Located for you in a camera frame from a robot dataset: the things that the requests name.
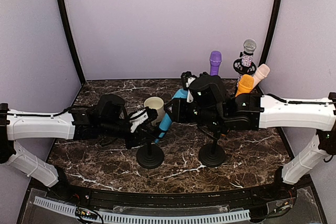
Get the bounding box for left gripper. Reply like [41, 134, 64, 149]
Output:
[100, 119, 156, 150]

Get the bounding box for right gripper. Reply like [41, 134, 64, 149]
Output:
[165, 96, 226, 127]

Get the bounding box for blue toy microphone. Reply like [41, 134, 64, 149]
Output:
[154, 89, 188, 144]

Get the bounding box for black stand of blue microphone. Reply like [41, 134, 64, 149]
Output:
[136, 142, 164, 169]

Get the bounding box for black stand of orange microphone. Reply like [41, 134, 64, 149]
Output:
[198, 126, 226, 168]

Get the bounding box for orange toy microphone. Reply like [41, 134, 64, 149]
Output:
[220, 74, 255, 137]

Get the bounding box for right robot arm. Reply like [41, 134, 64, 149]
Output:
[159, 72, 335, 200]

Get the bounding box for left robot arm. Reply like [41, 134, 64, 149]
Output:
[1, 94, 158, 201]

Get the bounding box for purple toy microphone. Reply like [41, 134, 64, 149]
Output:
[209, 51, 222, 76]

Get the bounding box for pale pink toy microphone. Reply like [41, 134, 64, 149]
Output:
[253, 64, 270, 88]

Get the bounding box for silver glitter microphone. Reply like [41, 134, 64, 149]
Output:
[237, 39, 257, 82]

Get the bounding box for cream ceramic mug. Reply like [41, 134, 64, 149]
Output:
[144, 97, 165, 126]

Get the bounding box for black shock mount tripod stand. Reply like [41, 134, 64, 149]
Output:
[233, 58, 257, 76]

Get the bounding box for white slotted cable duct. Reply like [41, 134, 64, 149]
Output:
[33, 196, 250, 223]

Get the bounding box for black front rail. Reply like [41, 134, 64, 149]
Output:
[49, 175, 297, 209]

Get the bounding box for right black corner post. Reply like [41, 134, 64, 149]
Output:
[258, 0, 286, 65]

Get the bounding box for black corner post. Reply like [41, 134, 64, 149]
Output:
[57, 0, 86, 85]
[258, 0, 286, 65]

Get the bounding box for left black corner post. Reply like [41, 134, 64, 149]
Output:
[57, 0, 86, 85]

